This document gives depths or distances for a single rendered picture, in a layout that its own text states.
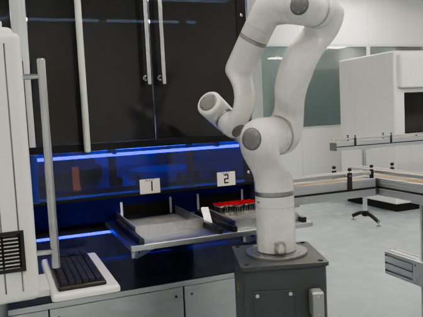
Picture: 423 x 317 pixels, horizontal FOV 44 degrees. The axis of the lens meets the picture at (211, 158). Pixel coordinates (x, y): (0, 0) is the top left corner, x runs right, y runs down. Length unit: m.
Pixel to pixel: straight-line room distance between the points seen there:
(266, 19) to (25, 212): 0.88
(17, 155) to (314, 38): 0.90
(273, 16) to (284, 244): 0.67
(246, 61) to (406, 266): 1.56
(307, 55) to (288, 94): 0.12
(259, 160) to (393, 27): 7.46
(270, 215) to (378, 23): 7.29
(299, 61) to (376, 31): 7.17
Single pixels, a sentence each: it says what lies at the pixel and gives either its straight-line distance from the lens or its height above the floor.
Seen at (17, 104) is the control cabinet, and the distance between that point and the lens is 1.55.
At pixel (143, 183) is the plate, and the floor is 1.03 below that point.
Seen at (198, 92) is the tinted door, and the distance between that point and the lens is 2.25.
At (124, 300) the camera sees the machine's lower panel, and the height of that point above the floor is 0.56.
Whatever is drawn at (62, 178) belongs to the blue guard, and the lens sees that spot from 2.12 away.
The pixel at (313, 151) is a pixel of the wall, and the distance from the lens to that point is 7.95.
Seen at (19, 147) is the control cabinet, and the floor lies 1.24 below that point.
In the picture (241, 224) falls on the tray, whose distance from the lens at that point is 1.94.
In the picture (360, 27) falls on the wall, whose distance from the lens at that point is 8.53.
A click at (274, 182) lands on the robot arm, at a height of 1.09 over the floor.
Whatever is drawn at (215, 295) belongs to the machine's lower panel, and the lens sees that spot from 2.38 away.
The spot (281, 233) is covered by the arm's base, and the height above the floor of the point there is 0.94.
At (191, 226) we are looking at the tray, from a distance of 1.98.
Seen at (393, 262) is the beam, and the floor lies 0.50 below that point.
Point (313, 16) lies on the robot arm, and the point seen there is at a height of 1.55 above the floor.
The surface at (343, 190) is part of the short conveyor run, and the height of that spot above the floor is 0.89.
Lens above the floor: 1.30
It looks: 5 degrees down
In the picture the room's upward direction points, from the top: 3 degrees counter-clockwise
